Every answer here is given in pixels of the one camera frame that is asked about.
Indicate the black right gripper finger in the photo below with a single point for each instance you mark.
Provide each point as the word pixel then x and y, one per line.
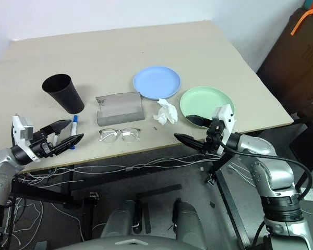
pixel 200 121
pixel 190 142

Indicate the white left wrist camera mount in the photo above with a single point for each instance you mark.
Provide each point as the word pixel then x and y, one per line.
pixel 17 127

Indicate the black plastic cup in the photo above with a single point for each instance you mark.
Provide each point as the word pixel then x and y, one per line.
pixel 65 96

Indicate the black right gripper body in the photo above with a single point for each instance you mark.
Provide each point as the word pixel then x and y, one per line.
pixel 214 138

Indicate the grey robot torso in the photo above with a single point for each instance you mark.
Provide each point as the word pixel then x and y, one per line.
pixel 130 244

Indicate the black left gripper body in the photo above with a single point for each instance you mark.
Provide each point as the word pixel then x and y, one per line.
pixel 40 147

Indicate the green bowl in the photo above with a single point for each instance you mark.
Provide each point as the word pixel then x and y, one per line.
pixel 203 100

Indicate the black metal table frame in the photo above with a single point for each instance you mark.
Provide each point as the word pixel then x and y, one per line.
pixel 114 177

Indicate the blue plastic plate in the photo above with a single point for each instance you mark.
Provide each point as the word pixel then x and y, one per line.
pixel 156 82

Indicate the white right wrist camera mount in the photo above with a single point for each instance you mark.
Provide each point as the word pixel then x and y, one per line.
pixel 225 114

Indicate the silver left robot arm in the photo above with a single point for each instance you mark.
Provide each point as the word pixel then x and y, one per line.
pixel 0 177

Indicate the black box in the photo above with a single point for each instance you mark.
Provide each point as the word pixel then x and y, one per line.
pixel 306 145

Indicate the grey glasses case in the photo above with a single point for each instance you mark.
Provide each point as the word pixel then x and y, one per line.
pixel 120 109

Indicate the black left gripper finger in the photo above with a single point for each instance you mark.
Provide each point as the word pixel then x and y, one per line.
pixel 57 126
pixel 69 142

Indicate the dark case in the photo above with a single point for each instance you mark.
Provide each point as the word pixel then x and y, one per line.
pixel 294 60

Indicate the white marker black cap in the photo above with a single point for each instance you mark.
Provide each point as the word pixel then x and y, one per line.
pixel 55 139

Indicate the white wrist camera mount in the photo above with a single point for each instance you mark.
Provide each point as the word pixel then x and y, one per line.
pixel 17 127
pixel 225 114

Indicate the white tissue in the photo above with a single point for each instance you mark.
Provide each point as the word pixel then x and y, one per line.
pixel 167 112

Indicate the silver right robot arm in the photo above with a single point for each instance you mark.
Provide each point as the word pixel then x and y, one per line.
pixel 274 177

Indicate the white marker blue cap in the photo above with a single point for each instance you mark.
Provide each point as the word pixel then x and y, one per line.
pixel 74 127

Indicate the clear frame eyeglasses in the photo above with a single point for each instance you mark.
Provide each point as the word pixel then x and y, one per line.
pixel 108 136

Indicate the grey rounded robot leg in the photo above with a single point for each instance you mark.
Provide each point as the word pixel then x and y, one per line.
pixel 189 221
pixel 120 218

